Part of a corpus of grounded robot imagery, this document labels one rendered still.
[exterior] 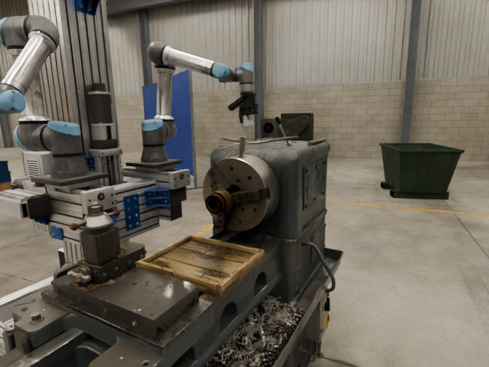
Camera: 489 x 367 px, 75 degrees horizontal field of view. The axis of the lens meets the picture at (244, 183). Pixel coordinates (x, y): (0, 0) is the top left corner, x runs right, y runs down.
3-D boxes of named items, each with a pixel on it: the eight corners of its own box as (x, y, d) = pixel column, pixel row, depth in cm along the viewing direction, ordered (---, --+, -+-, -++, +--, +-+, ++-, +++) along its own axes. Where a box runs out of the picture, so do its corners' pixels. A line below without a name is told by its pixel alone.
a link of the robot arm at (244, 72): (239, 65, 176) (254, 64, 174) (239, 85, 178) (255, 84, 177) (236, 62, 169) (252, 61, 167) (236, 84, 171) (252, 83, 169)
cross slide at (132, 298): (95, 266, 104) (94, 253, 103) (201, 301, 83) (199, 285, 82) (43, 290, 90) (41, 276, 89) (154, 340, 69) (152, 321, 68)
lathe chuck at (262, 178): (212, 216, 150) (215, 150, 142) (272, 233, 136) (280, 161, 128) (201, 221, 143) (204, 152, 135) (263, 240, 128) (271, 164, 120)
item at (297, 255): (260, 313, 230) (259, 198, 212) (324, 333, 207) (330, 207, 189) (212, 370, 179) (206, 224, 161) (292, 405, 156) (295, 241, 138)
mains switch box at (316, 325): (312, 344, 198) (316, 219, 181) (340, 353, 190) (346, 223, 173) (292, 383, 169) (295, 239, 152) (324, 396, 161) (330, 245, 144)
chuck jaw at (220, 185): (228, 191, 136) (213, 168, 137) (236, 184, 133) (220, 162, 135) (214, 196, 126) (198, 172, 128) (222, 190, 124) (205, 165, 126)
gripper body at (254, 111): (251, 114, 171) (251, 92, 169) (238, 115, 176) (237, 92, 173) (257, 114, 178) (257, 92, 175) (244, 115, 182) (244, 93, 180)
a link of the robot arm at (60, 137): (70, 154, 130) (66, 120, 127) (41, 154, 132) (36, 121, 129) (89, 151, 141) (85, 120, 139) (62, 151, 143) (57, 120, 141)
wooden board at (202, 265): (190, 242, 138) (189, 234, 137) (264, 259, 121) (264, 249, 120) (136, 271, 113) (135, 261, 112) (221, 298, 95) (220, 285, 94)
